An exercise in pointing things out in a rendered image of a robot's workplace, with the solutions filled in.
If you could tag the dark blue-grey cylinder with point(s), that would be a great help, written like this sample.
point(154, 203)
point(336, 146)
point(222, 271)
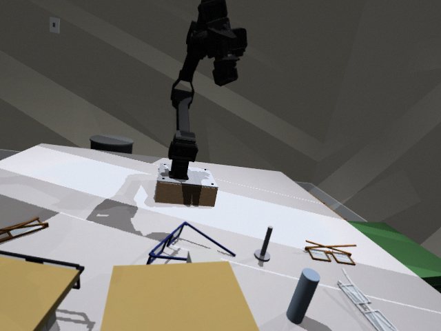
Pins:
point(303, 295)

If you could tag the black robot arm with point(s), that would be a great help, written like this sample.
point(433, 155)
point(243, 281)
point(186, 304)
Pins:
point(183, 148)

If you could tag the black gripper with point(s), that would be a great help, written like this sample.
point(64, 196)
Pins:
point(213, 41)

